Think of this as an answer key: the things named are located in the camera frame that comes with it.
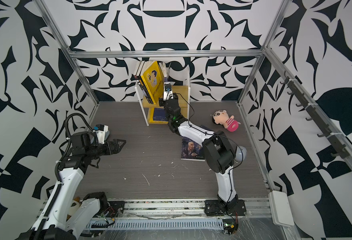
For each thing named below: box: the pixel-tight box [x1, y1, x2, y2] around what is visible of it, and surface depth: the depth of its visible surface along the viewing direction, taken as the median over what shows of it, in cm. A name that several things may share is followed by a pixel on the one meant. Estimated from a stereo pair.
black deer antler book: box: [136, 61, 154, 105], surface depth 83 cm
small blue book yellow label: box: [153, 107, 168, 122], surface depth 104 cm
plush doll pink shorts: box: [212, 109, 241, 132], surface depth 104 cm
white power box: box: [268, 190, 295, 227], surface depth 72 cm
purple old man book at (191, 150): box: [180, 137, 206, 162], surface depth 94 cm
